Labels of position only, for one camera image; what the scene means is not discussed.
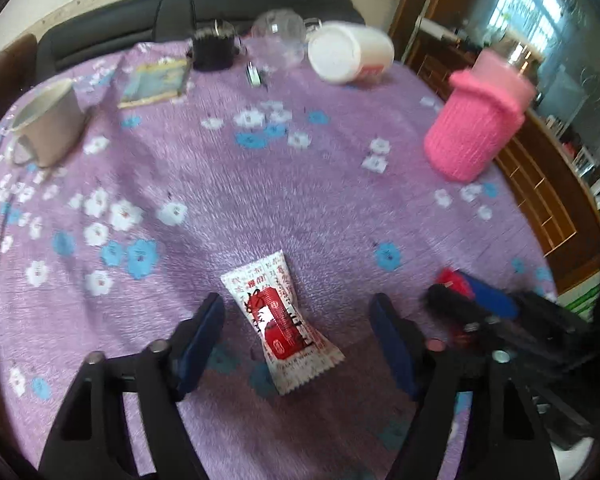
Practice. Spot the green yellow booklet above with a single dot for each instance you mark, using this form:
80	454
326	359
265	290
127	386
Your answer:
152	82

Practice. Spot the wooden cabinet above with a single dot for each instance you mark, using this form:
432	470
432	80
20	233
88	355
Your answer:
540	180

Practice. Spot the small metal lighter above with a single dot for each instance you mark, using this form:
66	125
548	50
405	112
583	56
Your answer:
253	76

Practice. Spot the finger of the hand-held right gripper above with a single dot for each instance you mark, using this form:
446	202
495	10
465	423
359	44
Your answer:
445	302
490	297

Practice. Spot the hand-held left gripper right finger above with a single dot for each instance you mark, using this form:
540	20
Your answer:
392	347

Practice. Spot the white paper roll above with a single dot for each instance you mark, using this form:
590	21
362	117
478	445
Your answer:
437	29

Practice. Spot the black sofa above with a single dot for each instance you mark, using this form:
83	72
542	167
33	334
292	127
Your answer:
130	15

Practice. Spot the white mug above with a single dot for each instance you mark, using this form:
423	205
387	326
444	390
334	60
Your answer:
50	125

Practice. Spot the brown chair back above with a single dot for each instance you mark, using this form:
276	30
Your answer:
10	70

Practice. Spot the white red snack packet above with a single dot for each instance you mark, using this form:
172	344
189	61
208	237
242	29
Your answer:
275	320

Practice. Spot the white plastic jar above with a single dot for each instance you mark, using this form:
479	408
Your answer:
340	55

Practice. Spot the purple floral tablecloth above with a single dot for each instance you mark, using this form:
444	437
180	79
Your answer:
180	185

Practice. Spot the green white carton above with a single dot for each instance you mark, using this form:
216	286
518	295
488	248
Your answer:
582	302

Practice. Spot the pink knitted bottle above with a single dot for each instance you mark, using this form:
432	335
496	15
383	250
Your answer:
470	130

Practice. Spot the glossy red snack packet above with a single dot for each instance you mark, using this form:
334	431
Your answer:
455	280

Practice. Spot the black cup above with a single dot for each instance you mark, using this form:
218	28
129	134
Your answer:
212	52

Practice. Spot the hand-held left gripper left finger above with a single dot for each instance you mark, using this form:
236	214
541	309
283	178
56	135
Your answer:
200	347

